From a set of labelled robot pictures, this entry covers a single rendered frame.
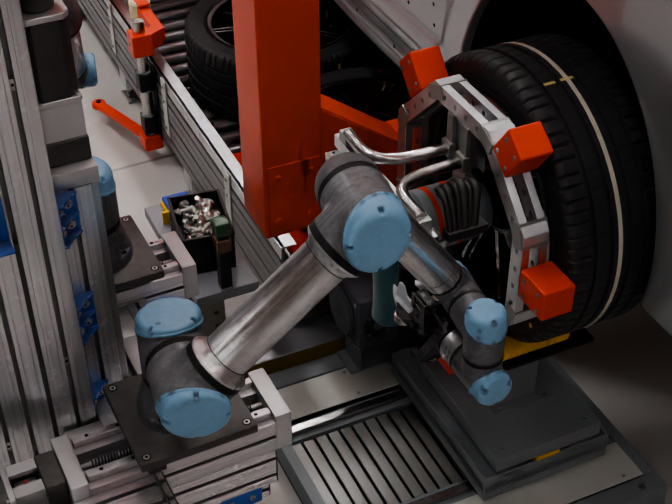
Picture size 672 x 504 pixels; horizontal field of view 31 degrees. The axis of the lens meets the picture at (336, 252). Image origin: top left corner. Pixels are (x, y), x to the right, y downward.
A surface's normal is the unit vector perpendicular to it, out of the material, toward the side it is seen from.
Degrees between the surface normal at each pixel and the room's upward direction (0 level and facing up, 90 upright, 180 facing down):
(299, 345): 0
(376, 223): 85
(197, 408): 95
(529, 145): 35
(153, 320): 8
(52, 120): 90
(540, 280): 0
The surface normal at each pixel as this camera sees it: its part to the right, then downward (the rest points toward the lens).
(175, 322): -0.05, -0.86
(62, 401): 0.44, 0.55
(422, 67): 0.29, -0.16
